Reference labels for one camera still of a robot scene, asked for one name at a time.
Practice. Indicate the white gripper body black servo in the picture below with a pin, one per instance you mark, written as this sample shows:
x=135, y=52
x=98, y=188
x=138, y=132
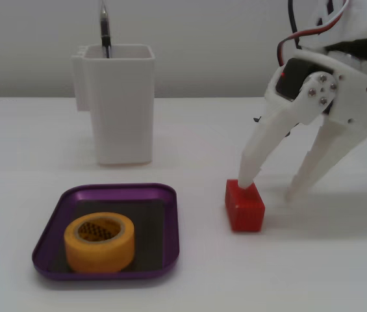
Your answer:
x=349, y=97

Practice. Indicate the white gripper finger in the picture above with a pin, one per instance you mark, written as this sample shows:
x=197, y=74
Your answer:
x=329, y=146
x=267, y=136

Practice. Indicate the red cube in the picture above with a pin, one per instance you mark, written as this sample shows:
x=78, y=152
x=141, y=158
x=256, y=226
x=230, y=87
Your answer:
x=245, y=211

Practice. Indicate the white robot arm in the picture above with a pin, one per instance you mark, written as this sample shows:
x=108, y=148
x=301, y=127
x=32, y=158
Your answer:
x=365, y=19

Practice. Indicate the purple metal tray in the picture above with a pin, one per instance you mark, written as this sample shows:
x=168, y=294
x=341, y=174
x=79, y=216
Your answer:
x=170, y=224

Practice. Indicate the white plastic pen holder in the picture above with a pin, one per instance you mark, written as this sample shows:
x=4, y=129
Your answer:
x=121, y=113

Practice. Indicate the black pen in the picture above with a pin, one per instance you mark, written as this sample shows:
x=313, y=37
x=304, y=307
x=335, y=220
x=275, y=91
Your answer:
x=105, y=29

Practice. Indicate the yellow masking tape roll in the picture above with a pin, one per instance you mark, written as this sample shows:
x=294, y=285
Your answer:
x=98, y=253

